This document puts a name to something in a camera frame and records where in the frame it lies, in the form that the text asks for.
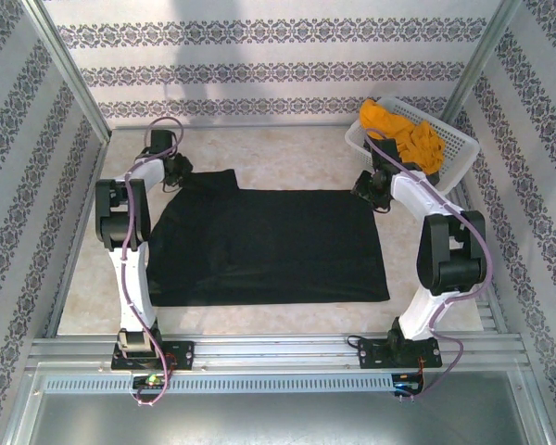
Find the small circuit board blue light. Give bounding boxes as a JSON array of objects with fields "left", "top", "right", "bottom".
[{"left": 392, "top": 372, "right": 425, "bottom": 395}]

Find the white plastic mesh basket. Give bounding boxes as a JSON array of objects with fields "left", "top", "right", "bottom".
[{"left": 344, "top": 95, "right": 481, "bottom": 197}]

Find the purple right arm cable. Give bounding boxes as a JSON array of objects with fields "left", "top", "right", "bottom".
[{"left": 363, "top": 127, "right": 492, "bottom": 402}]

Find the grey metal sheet panel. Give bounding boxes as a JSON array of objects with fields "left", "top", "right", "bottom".
[{"left": 4, "top": 370, "right": 552, "bottom": 445}]

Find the slotted grey cable duct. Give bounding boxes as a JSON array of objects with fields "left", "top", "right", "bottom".
[{"left": 44, "top": 373, "right": 398, "bottom": 393}]

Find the aluminium frame post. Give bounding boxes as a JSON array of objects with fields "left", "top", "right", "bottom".
[
  {"left": 439, "top": 0, "right": 523, "bottom": 126},
  {"left": 20, "top": 0, "right": 112, "bottom": 145}
]

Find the black t-shirt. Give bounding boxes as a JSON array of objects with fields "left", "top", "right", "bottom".
[{"left": 145, "top": 169, "right": 391, "bottom": 307}]

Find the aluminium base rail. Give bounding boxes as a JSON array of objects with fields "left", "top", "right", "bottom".
[{"left": 27, "top": 331, "right": 524, "bottom": 372}]

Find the orange t-shirt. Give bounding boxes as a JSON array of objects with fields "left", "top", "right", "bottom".
[{"left": 359, "top": 98, "right": 447, "bottom": 176}]

